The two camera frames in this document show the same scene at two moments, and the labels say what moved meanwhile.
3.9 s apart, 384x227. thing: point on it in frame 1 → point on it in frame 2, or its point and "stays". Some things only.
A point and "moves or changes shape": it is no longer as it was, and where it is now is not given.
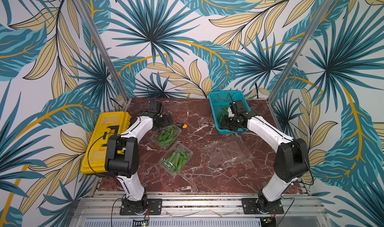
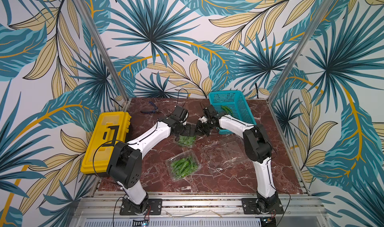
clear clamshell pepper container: (165, 137) moves or changes shape
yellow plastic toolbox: (108, 124) stays
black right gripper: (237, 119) → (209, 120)
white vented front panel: (173, 222) stays
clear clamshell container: (227, 154) stays
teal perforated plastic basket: (224, 98) stays
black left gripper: (166, 122) → (188, 132)
